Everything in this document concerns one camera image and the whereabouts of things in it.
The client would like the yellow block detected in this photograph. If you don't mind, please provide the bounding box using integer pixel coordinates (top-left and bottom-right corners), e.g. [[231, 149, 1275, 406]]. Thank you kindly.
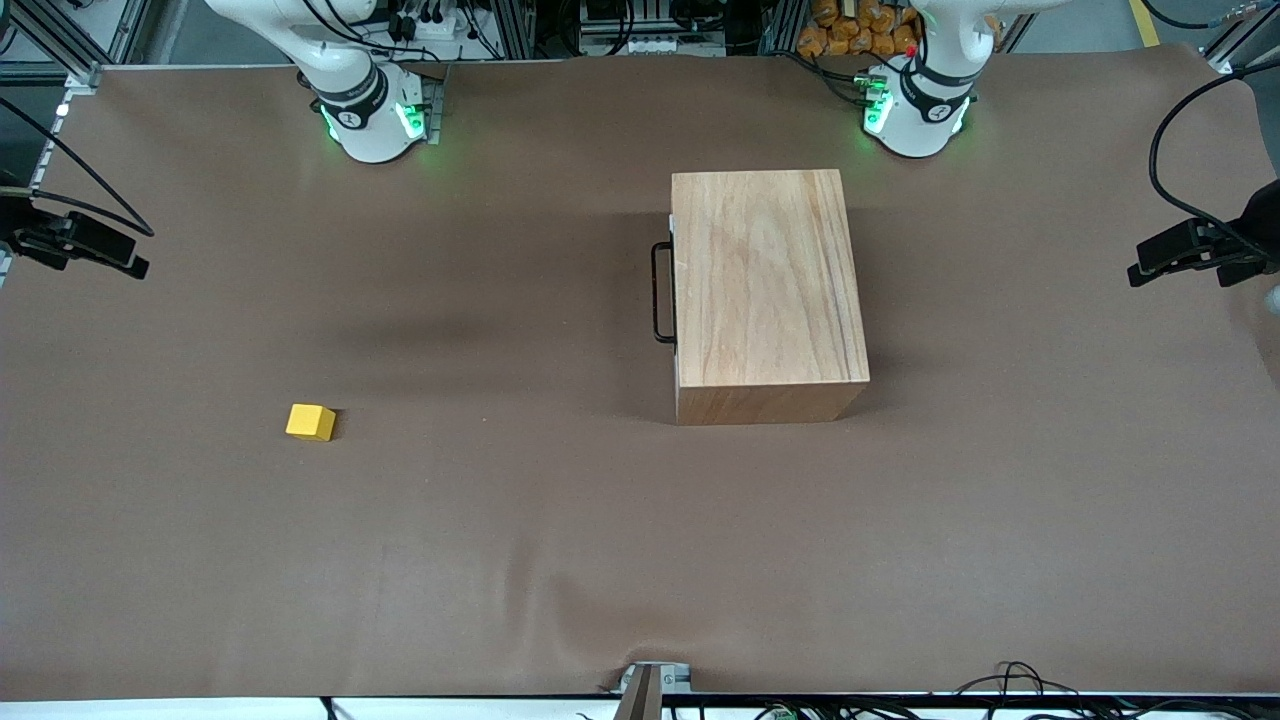
[[285, 403, 338, 443]]

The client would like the wooden drawer with black handle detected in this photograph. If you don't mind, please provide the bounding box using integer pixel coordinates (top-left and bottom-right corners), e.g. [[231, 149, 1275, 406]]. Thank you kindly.
[[651, 214, 682, 345]]

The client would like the metal base mounting plate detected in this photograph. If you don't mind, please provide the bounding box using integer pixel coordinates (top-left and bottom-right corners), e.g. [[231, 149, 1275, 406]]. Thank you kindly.
[[418, 62, 450, 147]]

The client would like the pile of orange objects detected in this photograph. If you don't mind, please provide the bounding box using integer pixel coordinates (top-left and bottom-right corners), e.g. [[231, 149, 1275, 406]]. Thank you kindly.
[[797, 0, 922, 59]]

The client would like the wooden cabinet box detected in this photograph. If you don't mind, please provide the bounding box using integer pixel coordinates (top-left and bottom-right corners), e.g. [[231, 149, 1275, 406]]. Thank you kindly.
[[670, 169, 870, 427]]

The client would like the brown table cover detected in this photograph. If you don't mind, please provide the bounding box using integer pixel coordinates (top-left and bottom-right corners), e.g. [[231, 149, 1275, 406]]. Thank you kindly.
[[0, 44, 1280, 701]]

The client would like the white power strip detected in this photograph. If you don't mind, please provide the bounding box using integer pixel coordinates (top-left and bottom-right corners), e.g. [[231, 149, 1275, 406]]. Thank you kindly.
[[585, 33, 703, 58]]

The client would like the aluminium frame profile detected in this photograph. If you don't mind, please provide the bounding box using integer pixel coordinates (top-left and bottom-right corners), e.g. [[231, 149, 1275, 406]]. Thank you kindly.
[[0, 0, 107, 91], [1200, 0, 1280, 74]]

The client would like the black arm base cable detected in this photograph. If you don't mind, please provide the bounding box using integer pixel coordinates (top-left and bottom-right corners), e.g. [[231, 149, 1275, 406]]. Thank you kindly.
[[783, 50, 887, 110]]

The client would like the black cable bundle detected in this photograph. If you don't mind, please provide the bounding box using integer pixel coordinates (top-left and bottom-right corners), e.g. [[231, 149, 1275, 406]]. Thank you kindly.
[[945, 660, 1116, 720]]

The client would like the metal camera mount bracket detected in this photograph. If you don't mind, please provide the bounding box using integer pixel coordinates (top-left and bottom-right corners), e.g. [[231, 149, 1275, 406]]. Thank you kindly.
[[614, 661, 694, 720]]

